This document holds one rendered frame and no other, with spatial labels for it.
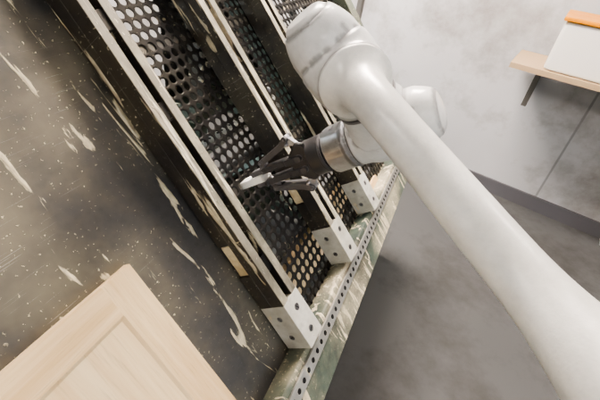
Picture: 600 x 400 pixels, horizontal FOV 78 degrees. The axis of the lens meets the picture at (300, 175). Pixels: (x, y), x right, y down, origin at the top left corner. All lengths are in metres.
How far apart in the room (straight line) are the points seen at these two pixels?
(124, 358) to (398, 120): 0.54
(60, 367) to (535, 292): 0.58
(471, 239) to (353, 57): 0.25
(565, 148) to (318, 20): 2.94
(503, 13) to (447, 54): 0.45
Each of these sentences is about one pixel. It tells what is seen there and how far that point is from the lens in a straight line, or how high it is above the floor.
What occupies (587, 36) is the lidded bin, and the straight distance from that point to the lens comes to 2.59.
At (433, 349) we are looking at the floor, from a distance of 2.19.
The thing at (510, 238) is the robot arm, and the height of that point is 1.49.
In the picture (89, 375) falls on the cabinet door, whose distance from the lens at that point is 0.67.
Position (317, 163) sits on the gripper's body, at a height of 1.34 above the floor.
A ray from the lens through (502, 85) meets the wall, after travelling 3.23.
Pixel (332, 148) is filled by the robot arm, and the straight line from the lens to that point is 0.65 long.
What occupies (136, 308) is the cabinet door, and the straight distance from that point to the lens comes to 0.70.
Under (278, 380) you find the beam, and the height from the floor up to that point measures 0.89.
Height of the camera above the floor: 1.71
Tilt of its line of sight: 34 degrees down
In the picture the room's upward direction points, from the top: 8 degrees clockwise
